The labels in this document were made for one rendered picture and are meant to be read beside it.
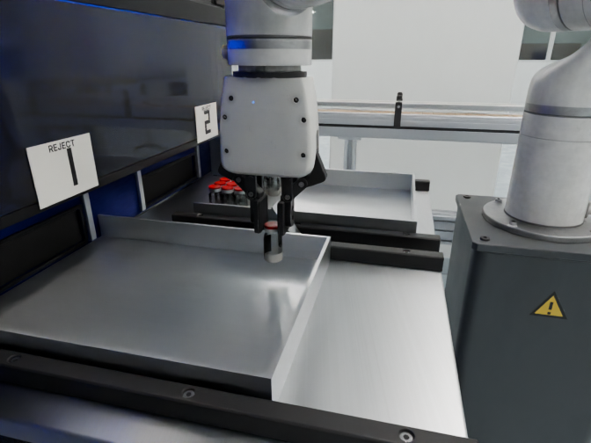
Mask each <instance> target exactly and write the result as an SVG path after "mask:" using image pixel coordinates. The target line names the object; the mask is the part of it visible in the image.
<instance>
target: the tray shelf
mask: <svg viewBox="0 0 591 443"><path fill-rule="evenodd" d="M220 178H221V177H212V172H211V173H210V174H208V175H207V176H206V177H204V178H202V179H200V180H198V181H197V182H195V183H193V184H192V185H190V186H188V187H187V188H185V189H184V190H182V191H180V192H178V193H176V194H175V195H173V196H171V197H170V198H169V199H167V200H165V201H163V202H162V203H160V204H158V205H157V206H155V207H153V208H151V209H150V210H149V211H147V212H145V213H144V214H141V215H140V216H138V217H136V218H143V219H153V220H162V221H171V222H172V218H171V215H172V214H173V213H175V212H176V211H179V212H188V213H193V202H205V203H209V197H208V195H209V193H210V191H209V190H208V187H209V186H210V185H214V182H215V181H220V180H219V179H220ZM415 192H416V205H417V218H418V223H417V231H416V233H421V234H430V235H435V231H434V221H433V216H432V209H431V204H430V199H429V193H428V192H426V191H415ZM278 402H281V403H290V404H294V405H299V406H303V407H309V408H313V409H318V410H327V411H331V412H336V413H340V414H346V415H350V416H355V417H359V418H368V419H373V420H377V421H382V422H387V423H392V424H396V425H404V426H410V427H414V428H419V429H423V430H429V431H433V432H441V433H447V434H451V435H456V436H460V437H465V438H468V434H467V429H466V424H465V417H464V412H463V402H462V397H461V390H460V385H459V380H458V374H457V368H456V358H455V353H454V346H453V341H452V336H451V330H450V324H449V314H448V309H447V303H446V297H445V292H444V286H443V280H442V275H441V272H437V271H429V270H421V269H413V268H405V267H397V266H389V265H373V264H365V263H357V262H349V261H341V260H333V259H330V263H329V265H328V268H327V270H326V273H325V276H324V279H323V282H322V284H321V287H320V289H319V291H318V294H317V299H316V300H315V303H314V306H313V308H312V311H311V313H310V317H309V320H308V322H307V324H306V327H305V329H304V332H303V335H302V338H301V341H300V344H299V346H298V348H297V351H296V353H295V357H294V359H293V362H292V365H291V367H290V369H289V372H288V376H287V379H286V380H285V383H284V386H283V389H282V391H281V395H280V397H279V400H278ZM0 435H3V436H6V437H10V438H14V439H20V440H23V441H27V442H31V443H288V442H283V441H279V440H275V439H267V438H263V437H259V436H254V435H251V434H246V433H241V432H234V431H230V430H225V429H222V428H217V427H213V426H209V425H201V424H197V423H193V422H188V421H184V420H180V419H176V418H168V417H164V416H159V415H156V414H151V413H147V412H142V411H138V410H130V409H127V408H122V407H118V406H114V405H110V404H105V403H98V402H93V401H89V400H85V399H81V398H76V397H73V396H65V395H60V394H56V393H52V392H47V391H44V390H39V389H32V388H28V387H23V386H19V385H15V384H10V383H6V382H2V381H0Z"/></svg>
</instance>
